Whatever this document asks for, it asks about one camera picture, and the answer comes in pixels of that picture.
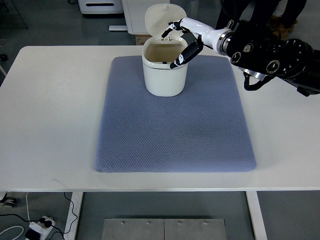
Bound black power cable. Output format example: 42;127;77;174
0;191;79;240

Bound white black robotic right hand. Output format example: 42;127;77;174
161;17;233;69

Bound person legs right background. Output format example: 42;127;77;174
280;0;307;28

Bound white table right leg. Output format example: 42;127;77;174
245;191;268;240

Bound tan work boot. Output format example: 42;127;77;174
268;15;298;36

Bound white cable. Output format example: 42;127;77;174
0;225;25;240

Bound person dark trousers legs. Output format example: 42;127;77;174
215;0;280;30

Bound grey metal base plate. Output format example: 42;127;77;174
102;218;227;240

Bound white power strip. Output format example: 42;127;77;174
29;216;56;239

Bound white trash bin open lid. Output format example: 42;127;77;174
142;3;188;97

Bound white table leg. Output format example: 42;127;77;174
245;191;268;240
63;191;84;240

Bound white table left leg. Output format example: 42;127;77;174
63;191;84;240

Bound white appliance with slot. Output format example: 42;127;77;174
78;0;124;15

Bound white cabinet background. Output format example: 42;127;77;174
108;0;170;35

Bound cardboard box behind bin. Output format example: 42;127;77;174
135;34;152;46

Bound blue quilted mat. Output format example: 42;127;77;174
94;55;257;173

